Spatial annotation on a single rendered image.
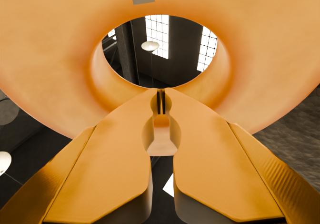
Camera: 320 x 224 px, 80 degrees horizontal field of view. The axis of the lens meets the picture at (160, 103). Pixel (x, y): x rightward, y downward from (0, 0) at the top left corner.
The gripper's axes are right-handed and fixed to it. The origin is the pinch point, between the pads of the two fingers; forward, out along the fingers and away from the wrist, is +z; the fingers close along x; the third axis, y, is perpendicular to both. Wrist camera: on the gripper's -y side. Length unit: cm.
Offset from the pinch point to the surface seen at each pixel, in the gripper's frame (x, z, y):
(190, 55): 120, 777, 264
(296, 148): 38, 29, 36
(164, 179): -2, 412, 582
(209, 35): 174, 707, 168
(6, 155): -319, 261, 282
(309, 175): 44, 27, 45
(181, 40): 84, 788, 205
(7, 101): -182, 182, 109
